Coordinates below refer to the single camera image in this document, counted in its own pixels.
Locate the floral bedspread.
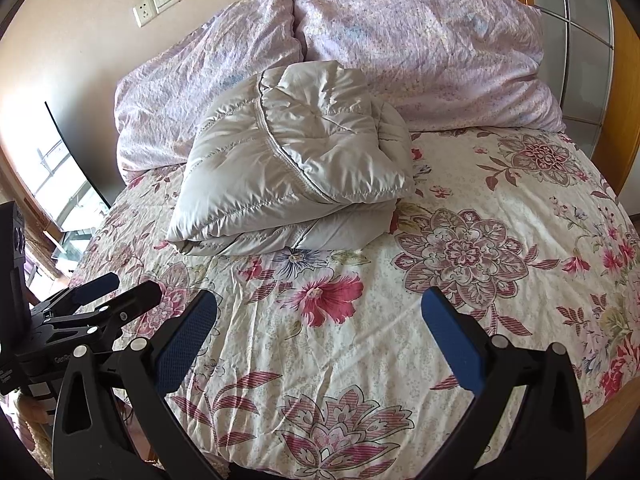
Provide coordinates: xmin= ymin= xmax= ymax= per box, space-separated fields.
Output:
xmin=70 ymin=127 xmax=640 ymax=480

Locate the glass television stand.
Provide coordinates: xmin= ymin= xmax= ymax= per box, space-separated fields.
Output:
xmin=42 ymin=227 xmax=97 ymax=264

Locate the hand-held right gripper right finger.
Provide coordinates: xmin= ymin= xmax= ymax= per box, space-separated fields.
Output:
xmin=417 ymin=287 xmax=587 ymax=480

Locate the flat screen television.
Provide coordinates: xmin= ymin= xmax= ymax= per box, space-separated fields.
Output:
xmin=30 ymin=101 xmax=112 ymax=234

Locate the cream quilted down jacket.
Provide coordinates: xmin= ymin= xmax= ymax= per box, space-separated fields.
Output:
xmin=166 ymin=59 xmax=417 ymax=257

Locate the pink crinkled pillow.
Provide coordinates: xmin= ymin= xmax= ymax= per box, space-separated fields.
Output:
xmin=294 ymin=0 xmax=567 ymax=134
xmin=115 ymin=0 xmax=307 ymax=186

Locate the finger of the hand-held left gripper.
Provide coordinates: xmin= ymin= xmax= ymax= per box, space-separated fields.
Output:
xmin=57 ymin=280 xmax=163 ymax=334
xmin=35 ymin=273 xmax=121 ymax=318

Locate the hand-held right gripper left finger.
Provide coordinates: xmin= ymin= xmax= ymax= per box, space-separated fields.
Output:
xmin=52 ymin=289 xmax=226 ymax=480

